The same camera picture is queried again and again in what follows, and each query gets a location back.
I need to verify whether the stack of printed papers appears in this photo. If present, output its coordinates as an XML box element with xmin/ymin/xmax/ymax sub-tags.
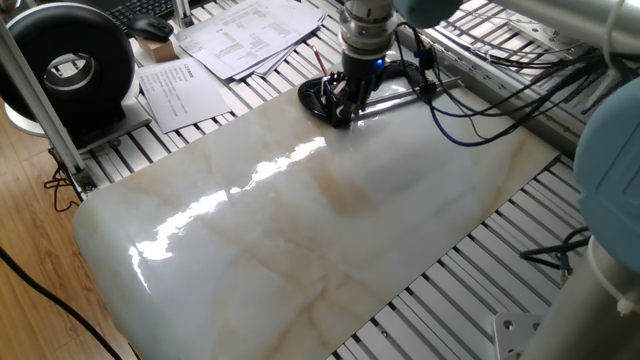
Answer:
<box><xmin>175</xmin><ymin>0</ymin><xmax>327</xmax><ymax>82</ymax></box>

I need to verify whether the blue and black cable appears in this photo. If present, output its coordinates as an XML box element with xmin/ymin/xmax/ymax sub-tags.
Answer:
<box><xmin>518</xmin><ymin>225</ymin><xmax>594</xmax><ymax>282</ymax></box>

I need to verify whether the small cardboard box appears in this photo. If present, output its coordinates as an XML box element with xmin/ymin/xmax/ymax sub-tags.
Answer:
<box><xmin>135</xmin><ymin>36</ymin><xmax>179</xmax><ymax>64</ymax></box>

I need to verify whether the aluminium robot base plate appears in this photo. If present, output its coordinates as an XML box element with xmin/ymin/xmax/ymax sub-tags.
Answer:
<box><xmin>491</xmin><ymin>311</ymin><xmax>547</xmax><ymax>360</ymax></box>

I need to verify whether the perforated aluminium plate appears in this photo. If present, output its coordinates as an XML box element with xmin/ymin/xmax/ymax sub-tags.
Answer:
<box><xmin>503</xmin><ymin>18</ymin><xmax>570</xmax><ymax>52</ymax></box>

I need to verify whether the black floor cable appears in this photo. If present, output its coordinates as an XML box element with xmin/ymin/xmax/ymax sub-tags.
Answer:
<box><xmin>0</xmin><ymin>246</ymin><xmax>125</xmax><ymax>360</ymax></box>

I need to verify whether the aluminium frame bar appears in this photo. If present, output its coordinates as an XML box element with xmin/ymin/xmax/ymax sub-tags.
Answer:
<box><xmin>0</xmin><ymin>18</ymin><xmax>99</xmax><ymax>195</ymax></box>

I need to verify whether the black C-clamp with steel screw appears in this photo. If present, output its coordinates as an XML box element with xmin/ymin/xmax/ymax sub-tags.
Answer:
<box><xmin>296</xmin><ymin>58</ymin><xmax>464</xmax><ymax>129</ymax></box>

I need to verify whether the tangled thin black wire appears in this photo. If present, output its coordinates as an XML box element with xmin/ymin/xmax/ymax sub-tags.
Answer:
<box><xmin>43</xmin><ymin>164</ymin><xmax>82</xmax><ymax>214</ymax></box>

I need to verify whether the single white paper sheet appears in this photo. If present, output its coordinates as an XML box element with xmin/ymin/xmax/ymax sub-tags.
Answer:
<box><xmin>135</xmin><ymin>55</ymin><xmax>233</xmax><ymax>135</ymax></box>

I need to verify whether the black computer keyboard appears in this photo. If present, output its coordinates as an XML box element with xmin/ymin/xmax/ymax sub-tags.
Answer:
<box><xmin>106</xmin><ymin>0</ymin><xmax>177</xmax><ymax>32</ymax></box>

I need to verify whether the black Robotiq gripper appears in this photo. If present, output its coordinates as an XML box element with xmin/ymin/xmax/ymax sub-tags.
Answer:
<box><xmin>323</xmin><ymin>51</ymin><xmax>387</xmax><ymax>113</ymax></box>

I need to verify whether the grey aluminium profile rail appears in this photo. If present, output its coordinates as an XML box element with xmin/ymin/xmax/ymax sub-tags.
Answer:
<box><xmin>411</xmin><ymin>21</ymin><xmax>597</xmax><ymax>159</ymax></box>

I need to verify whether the short metal post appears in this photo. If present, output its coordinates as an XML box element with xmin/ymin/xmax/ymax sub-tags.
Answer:
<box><xmin>171</xmin><ymin>0</ymin><xmax>194</xmax><ymax>29</ymax></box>

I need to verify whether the black computer mouse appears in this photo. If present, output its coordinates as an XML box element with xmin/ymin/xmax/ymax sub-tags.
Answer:
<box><xmin>126</xmin><ymin>14</ymin><xmax>175</xmax><ymax>44</ymax></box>

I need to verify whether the black ring-shaped fan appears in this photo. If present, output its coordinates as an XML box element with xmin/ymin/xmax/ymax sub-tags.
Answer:
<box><xmin>0</xmin><ymin>1</ymin><xmax>152</xmax><ymax>151</ymax></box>

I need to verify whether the red pencil with eraser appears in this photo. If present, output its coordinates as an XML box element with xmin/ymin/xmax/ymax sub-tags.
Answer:
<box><xmin>311</xmin><ymin>43</ymin><xmax>331</xmax><ymax>78</ymax></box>

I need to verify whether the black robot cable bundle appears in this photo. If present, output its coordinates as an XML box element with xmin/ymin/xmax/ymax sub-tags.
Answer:
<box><xmin>393</xmin><ymin>21</ymin><xmax>640</xmax><ymax>149</ymax></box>

